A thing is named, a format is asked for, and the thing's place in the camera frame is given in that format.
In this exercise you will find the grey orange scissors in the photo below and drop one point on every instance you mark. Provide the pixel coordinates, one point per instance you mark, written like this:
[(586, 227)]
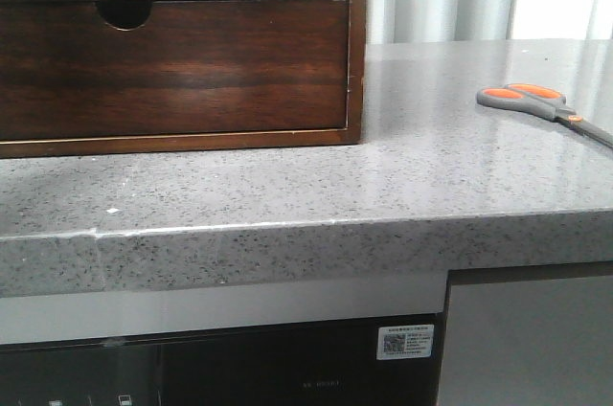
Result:
[(544, 103)]

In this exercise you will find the dark wooden drawer cabinet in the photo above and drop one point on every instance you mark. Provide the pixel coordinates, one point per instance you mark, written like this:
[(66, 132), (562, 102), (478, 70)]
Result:
[(356, 42)]

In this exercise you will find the white QR code sticker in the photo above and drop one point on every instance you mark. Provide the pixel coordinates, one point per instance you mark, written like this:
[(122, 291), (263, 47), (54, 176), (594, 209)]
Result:
[(405, 342)]

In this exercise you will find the black built-in appliance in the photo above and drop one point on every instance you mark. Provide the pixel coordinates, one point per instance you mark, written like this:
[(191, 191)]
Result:
[(314, 363)]

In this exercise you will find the grey cabinet door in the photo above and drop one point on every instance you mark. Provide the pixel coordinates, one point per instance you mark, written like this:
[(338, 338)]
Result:
[(532, 335)]

